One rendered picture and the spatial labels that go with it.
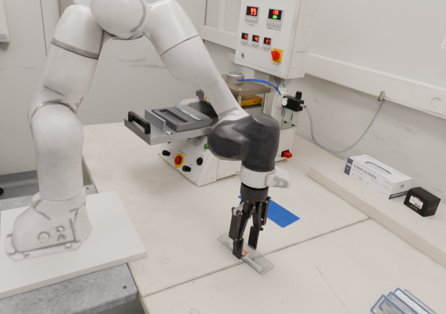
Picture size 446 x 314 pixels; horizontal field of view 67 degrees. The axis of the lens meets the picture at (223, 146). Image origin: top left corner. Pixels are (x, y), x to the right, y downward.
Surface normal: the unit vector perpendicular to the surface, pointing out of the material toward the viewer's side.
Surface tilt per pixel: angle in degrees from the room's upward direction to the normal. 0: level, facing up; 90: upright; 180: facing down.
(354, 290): 0
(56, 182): 92
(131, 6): 72
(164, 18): 65
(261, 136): 81
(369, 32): 90
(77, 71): 89
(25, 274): 0
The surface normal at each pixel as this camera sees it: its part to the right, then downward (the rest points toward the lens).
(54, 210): 0.24, 0.33
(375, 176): -0.87, 0.06
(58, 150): 0.27, 0.64
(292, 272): 0.10, -0.91
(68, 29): -0.04, 0.03
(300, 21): 0.62, 0.37
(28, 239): 0.43, 0.39
